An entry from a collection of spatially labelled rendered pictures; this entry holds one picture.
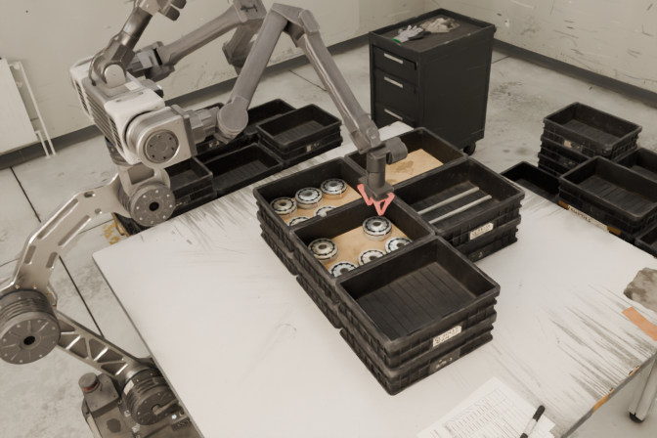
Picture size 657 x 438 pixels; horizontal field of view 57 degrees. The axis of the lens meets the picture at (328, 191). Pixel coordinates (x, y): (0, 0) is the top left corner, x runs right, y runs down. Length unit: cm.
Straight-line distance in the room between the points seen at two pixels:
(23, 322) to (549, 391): 151
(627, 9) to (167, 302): 393
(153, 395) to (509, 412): 123
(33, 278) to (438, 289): 124
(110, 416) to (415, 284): 128
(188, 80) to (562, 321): 375
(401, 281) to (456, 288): 17
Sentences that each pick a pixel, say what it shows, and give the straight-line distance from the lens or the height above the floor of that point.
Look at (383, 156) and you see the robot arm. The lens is 174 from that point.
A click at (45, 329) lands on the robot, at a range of 199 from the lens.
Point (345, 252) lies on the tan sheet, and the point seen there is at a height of 83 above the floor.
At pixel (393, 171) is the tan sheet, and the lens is 246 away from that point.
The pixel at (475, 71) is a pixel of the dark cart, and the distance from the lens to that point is 380.
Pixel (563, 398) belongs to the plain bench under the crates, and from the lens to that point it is 190.
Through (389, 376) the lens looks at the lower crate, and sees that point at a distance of 175.
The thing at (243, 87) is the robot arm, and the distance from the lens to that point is 165.
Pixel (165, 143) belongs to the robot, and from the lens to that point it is 155.
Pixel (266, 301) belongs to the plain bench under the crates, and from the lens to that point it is 211.
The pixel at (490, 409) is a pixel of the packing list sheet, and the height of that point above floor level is 70.
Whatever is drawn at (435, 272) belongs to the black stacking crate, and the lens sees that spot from 200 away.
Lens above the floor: 218
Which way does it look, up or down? 35 degrees down
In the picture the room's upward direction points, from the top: 4 degrees counter-clockwise
